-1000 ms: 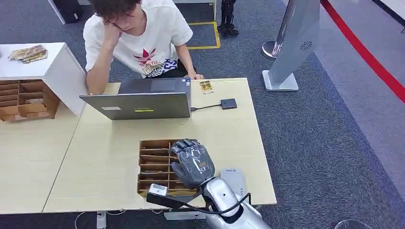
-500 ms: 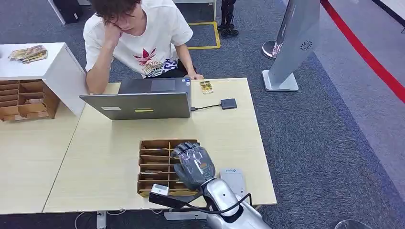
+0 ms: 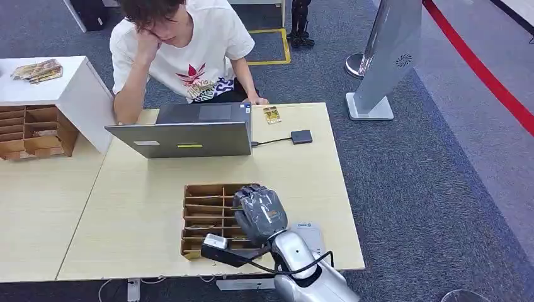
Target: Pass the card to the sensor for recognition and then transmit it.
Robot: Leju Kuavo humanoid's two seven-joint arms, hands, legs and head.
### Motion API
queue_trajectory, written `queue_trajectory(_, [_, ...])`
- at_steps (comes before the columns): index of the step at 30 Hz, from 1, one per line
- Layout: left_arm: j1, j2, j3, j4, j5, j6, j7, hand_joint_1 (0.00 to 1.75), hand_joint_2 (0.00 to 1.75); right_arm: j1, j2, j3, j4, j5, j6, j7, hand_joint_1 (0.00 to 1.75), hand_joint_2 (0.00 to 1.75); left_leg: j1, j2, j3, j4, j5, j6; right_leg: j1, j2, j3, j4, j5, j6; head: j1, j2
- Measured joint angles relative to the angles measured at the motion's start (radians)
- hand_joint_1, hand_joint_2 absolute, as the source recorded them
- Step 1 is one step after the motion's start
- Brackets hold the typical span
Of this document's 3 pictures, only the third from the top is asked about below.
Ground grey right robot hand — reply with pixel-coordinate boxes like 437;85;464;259
232;184;289;247

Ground white paper sheet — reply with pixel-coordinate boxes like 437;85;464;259
289;221;327;257

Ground wooden card box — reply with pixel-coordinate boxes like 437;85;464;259
180;183;269;262

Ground white desk crossbar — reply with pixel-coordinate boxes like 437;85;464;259
215;277;276;292

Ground black adapter box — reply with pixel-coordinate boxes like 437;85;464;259
290;129;314;146

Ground yellow printed card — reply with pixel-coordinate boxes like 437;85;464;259
263;106;282;125

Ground grey laptop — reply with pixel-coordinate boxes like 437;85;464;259
104;102;254;160

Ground white power strip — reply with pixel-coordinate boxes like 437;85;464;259
127;277;142;302

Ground yellow floor tape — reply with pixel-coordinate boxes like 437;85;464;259
246;28;292;67

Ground person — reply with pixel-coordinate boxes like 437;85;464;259
109;0;270;126

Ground chrome stanchion base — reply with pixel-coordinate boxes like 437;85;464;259
344;52;370;79

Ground black robot legs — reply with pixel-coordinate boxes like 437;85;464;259
286;0;316;48

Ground grey standing kiosk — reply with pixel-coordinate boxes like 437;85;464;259
345;0;423;122

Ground white cabinet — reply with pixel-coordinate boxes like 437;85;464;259
0;55;118;155

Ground round clear base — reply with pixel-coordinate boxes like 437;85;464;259
440;289;494;302

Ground wooden compartment box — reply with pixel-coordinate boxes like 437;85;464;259
0;104;80;162

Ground red barrier strip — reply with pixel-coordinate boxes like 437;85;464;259
421;0;534;138

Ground black case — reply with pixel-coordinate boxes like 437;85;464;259
69;0;111;33

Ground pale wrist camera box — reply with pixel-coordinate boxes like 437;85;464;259
200;233;272;269

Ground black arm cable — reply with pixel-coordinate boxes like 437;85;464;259
245;250;335;276

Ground black adapter cable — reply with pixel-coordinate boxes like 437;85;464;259
251;137;293;148

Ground white power cable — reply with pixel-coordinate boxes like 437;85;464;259
97;274;217;302

